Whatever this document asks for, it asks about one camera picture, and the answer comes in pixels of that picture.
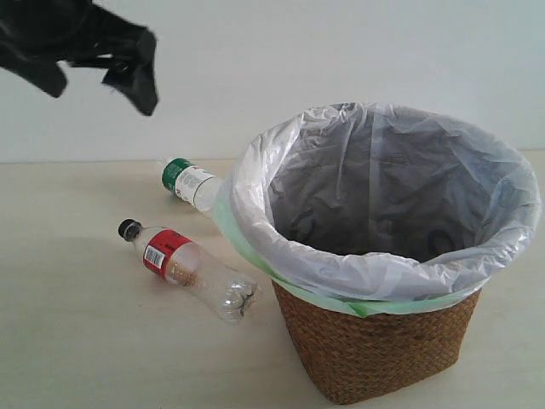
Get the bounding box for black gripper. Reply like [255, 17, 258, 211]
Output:
[1, 1, 158, 115]

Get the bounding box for green label plastic bottle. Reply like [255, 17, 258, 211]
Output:
[160, 158, 223, 218]

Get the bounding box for red label plastic bottle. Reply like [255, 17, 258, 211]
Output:
[118, 219, 258, 324]

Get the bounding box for translucent white bin liner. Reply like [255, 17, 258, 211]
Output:
[213, 102, 542, 317]

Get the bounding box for woven wicker waste basket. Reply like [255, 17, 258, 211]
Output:
[273, 285, 479, 405]

